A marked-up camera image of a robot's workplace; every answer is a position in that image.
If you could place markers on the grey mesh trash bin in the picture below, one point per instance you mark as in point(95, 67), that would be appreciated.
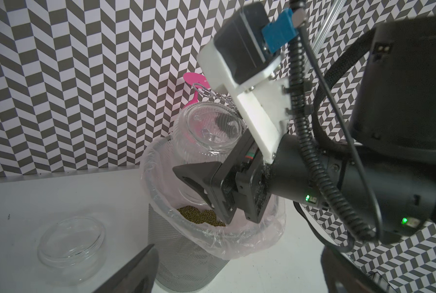
point(183, 266)

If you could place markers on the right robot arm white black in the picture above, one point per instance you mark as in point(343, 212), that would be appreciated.
point(382, 182)

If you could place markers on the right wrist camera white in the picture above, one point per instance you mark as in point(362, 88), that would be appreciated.
point(242, 61)

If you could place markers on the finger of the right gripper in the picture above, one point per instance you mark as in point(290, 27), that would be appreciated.
point(199, 178)

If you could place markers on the clear plastic bin liner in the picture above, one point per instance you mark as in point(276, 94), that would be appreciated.
point(198, 223)

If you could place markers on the silver wire glass rack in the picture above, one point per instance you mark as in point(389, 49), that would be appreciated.
point(212, 96)

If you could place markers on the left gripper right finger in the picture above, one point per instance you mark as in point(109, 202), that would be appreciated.
point(342, 276)

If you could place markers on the glass jar of mung beans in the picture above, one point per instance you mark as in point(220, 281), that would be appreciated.
point(72, 251)

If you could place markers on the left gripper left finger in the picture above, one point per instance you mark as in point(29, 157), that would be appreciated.
point(137, 276)

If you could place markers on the pink plastic wine glass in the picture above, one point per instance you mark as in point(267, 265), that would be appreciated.
point(196, 81)

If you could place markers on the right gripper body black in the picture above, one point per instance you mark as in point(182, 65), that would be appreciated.
point(240, 182)

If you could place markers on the glass jar with beans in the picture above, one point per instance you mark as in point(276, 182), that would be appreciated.
point(205, 132)

